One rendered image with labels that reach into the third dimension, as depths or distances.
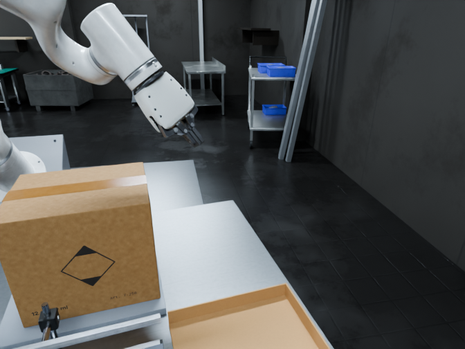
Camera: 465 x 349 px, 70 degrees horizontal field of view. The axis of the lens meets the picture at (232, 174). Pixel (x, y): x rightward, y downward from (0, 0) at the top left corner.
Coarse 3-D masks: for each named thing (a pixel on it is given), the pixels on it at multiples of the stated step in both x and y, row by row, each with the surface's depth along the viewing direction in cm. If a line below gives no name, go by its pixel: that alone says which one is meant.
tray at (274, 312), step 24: (264, 288) 82; (288, 288) 82; (168, 312) 75; (192, 312) 78; (216, 312) 80; (240, 312) 80; (264, 312) 80; (288, 312) 80; (192, 336) 74; (216, 336) 74; (240, 336) 74; (264, 336) 74; (288, 336) 74; (312, 336) 73
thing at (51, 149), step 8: (32, 136) 119; (40, 136) 120; (48, 136) 120; (56, 136) 121; (16, 144) 117; (24, 144) 117; (32, 144) 118; (40, 144) 118; (48, 144) 119; (56, 144) 119; (64, 144) 123; (32, 152) 117; (40, 152) 117; (48, 152) 118; (56, 152) 118; (64, 152) 121; (48, 160) 116; (56, 160) 117; (64, 160) 120; (48, 168) 115; (56, 168) 116; (64, 168) 119
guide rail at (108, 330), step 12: (120, 324) 61; (132, 324) 61; (144, 324) 62; (72, 336) 59; (84, 336) 59; (96, 336) 59; (12, 348) 56; (24, 348) 56; (36, 348) 56; (48, 348) 57
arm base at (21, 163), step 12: (12, 144) 98; (12, 156) 97; (24, 156) 115; (36, 156) 115; (0, 168) 95; (12, 168) 99; (24, 168) 105; (36, 168) 114; (0, 180) 100; (12, 180) 103; (0, 192) 108
